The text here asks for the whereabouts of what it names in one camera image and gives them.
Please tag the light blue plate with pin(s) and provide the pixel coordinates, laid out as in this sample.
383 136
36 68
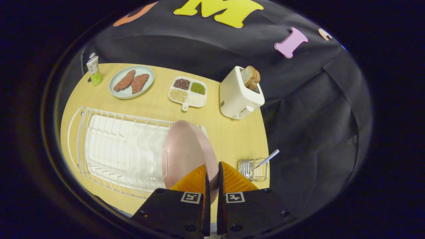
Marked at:
146 71

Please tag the pile of beige beans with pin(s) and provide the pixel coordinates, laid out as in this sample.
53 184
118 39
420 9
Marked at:
178 95

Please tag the pile of dark red beans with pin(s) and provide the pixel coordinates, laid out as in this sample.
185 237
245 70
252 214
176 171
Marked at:
181 84

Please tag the white divided dish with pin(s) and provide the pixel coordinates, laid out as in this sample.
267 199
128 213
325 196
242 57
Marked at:
196 100

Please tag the toasted bread slice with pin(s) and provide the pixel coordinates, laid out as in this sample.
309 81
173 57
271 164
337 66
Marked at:
256 79
247 75

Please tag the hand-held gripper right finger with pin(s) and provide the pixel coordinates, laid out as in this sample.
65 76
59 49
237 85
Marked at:
252 212

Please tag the white toaster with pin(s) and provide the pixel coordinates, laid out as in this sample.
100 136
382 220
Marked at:
235 96

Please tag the green and white bottle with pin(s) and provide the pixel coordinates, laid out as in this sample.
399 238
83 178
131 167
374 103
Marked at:
94 71

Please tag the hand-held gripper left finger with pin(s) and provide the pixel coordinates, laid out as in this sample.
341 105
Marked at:
166 212

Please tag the brown meat patty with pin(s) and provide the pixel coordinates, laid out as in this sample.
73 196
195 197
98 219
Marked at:
124 81
140 83

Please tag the pink plate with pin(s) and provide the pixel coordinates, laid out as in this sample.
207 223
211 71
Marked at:
186 149

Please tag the pile of green beans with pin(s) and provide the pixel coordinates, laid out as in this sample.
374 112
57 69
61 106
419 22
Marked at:
198 88

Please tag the black backdrop cloth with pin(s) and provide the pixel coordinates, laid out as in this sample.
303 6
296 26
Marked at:
315 116

